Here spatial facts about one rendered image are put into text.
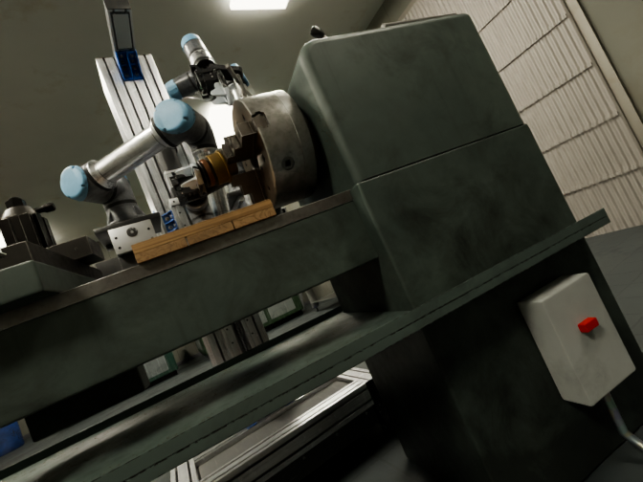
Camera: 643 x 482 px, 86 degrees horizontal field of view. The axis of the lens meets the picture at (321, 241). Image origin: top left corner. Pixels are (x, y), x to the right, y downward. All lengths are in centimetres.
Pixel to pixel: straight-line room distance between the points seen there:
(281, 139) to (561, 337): 81
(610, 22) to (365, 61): 301
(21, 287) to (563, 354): 110
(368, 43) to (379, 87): 13
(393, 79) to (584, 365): 83
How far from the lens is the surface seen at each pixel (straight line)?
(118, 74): 205
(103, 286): 80
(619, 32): 382
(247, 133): 91
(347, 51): 101
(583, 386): 104
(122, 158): 139
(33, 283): 77
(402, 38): 112
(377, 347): 70
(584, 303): 106
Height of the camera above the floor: 71
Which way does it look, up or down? 5 degrees up
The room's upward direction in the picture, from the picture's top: 24 degrees counter-clockwise
